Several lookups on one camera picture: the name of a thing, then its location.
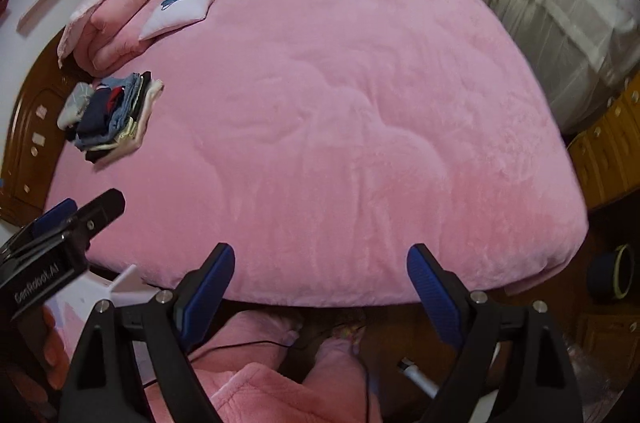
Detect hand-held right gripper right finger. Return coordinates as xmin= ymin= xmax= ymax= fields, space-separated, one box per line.
xmin=406 ymin=244 xmax=585 ymax=423

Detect wooden headboard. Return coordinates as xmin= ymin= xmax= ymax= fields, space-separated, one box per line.
xmin=0 ymin=37 xmax=97 ymax=229

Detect folded pink quilt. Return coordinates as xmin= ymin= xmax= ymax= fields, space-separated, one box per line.
xmin=56 ymin=0 xmax=162 ymax=77

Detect black cable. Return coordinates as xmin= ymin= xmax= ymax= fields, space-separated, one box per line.
xmin=141 ymin=339 xmax=302 ymax=390

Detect dark tape roll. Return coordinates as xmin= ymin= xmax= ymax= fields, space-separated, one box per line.
xmin=587 ymin=244 xmax=637 ymax=304

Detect white ruffled cloth cover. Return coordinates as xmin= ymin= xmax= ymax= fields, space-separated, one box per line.
xmin=449 ymin=0 xmax=640 ymax=134

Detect white tube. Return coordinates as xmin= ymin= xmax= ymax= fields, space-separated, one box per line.
xmin=397 ymin=357 xmax=442 ymax=400

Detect wooden cabinet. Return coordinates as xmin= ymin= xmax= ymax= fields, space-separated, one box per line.
xmin=566 ymin=73 xmax=640 ymax=211

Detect person's pink pajama legs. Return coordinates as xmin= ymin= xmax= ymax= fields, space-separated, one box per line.
xmin=144 ymin=309 xmax=387 ymax=423

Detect person's left hand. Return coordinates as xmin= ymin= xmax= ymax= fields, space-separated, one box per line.
xmin=41 ymin=305 xmax=69 ymax=368

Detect stack of folded clothes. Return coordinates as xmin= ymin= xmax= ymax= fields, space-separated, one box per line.
xmin=56 ymin=72 xmax=166 ymax=167

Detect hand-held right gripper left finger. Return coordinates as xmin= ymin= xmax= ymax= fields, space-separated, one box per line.
xmin=59 ymin=243 xmax=236 ymax=423

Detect pink plush bed blanket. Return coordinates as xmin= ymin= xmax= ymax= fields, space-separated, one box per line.
xmin=44 ymin=0 xmax=589 ymax=308

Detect white printed pillow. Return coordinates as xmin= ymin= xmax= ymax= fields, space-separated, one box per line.
xmin=138 ymin=0 xmax=226 ymax=42

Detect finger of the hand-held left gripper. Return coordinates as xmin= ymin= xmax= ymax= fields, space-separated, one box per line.
xmin=64 ymin=188 xmax=126 ymax=250
xmin=19 ymin=198 xmax=79 ymax=244

